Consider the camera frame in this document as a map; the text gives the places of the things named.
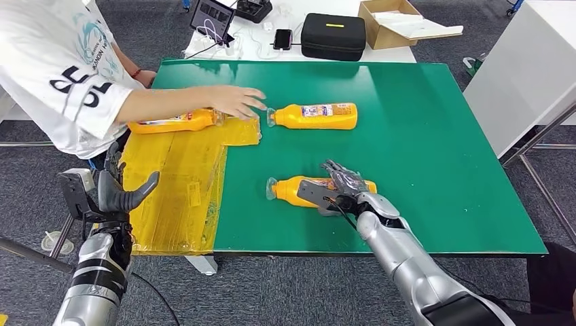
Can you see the brown cardboard box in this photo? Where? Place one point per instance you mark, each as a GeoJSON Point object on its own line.
{"type": "Point", "coordinates": [382, 40]}

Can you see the person's right forearm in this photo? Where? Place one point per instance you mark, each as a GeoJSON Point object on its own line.
{"type": "Point", "coordinates": [166, 102]}

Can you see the clear plastic cup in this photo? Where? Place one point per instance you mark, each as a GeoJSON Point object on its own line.
{"type": "Point", "coordinates": [47, 244]}

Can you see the person's right hand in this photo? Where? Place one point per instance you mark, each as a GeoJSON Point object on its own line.
{"type": "Point", "coordinates": [236, 101]}

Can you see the yellow taped cardboard sheet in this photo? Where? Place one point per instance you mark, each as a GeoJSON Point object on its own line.
{"type": "Point", "coordinates": [180, 180]}

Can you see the green floor object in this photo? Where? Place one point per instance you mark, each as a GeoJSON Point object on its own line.
{"type": "Point", "coordinates": [474, 67]}

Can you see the black smartphone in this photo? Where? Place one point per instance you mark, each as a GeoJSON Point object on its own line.
{"type": "Point", "coordinates": [282, 39]}

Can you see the black carrying case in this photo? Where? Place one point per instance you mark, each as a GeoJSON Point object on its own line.
{"type": "Point", "coordinates": [333, 38]}

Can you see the metal table frame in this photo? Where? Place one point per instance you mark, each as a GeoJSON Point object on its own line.
{"type": "Point", "coordinates": [542, 189]}

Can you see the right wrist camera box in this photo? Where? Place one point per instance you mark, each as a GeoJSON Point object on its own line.
{"type": "Point", "coordinates": [317, 193]}

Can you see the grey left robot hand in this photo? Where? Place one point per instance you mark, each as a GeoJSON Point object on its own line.
{"type": "Point", "coordinates": [114, 200]}

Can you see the blue wheeled object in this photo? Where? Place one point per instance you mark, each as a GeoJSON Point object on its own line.
{"type": "Point", "coordinates": [515, 5]}

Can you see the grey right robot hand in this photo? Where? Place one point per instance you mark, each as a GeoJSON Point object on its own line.
{"type": "Point", "coordinates": [348, 182]}

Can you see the white table foot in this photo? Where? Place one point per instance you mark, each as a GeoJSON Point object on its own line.
{"type": "Point", "coordinates": [202, 266]}

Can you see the white cabinet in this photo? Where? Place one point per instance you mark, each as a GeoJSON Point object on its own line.
{"type": "Point", "coordinates": [522, 69]}

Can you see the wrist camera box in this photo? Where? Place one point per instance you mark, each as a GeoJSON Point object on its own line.
{"type": "Point", "coordinates": [317, 193]}
{"type": "Point", "coordinates": [76, 193]}

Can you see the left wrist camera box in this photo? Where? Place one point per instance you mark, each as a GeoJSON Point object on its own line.
{"type": "Point", "coordinates": [76, 193]}

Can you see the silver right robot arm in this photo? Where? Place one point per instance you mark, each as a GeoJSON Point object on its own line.
{"type": "Point", "coordinates": [405, 256]}

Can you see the person's left forearm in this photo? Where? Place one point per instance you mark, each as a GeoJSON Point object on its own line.
{"type": "Point", "coordinates": [123, 58]}

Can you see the person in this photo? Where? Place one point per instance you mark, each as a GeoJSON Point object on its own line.
{"type": "Point", "coordinates": [45, 45]}

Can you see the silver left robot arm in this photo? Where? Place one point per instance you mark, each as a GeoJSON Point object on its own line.
{"type": "Point", "coordinates": [96, 265]}

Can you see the small white case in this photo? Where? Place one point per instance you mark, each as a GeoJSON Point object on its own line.
{"type": "Point", "coordinates": [267, 26]}

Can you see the yellow floor marker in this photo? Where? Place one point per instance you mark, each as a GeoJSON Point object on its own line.
{"type": "Point", "coordinates": [2, 320]}

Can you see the black device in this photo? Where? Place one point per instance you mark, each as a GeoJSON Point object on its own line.
{"type": "Point", "coordinates": [253, 10]}

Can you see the white sheet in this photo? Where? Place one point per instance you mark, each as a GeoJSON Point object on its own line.
{"type": "Point", "coordinates": [418, 27]}

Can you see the orange detergent bottle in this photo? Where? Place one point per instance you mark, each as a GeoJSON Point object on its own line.
{"type": "Point", "coordinates": [288, 189]}
{"type": "Point", "coordinates": [180, 122]}
{"type": "Point", "coordinates": [292, 118]}

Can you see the person's left hand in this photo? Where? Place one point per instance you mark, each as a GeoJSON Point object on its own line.
{"type": "Point", "coordinates": [146, 78]}

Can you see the metal chair frame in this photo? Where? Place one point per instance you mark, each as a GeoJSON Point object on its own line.
{"type": "Point", "coordinates": [31, 255]}

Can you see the black tablet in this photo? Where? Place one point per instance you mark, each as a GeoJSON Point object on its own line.
{"type": "Point", "coordinates": [209, 15]}

